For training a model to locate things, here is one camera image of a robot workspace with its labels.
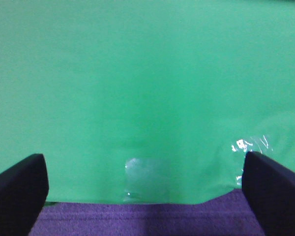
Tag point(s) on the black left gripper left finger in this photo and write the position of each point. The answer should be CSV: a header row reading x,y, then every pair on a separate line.
x,y
23,191

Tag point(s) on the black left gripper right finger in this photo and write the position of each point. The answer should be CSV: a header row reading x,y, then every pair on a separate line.
x,y
269,188

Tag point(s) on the clear tape patch left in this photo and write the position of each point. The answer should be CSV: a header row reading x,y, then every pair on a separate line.
x,y
146,181

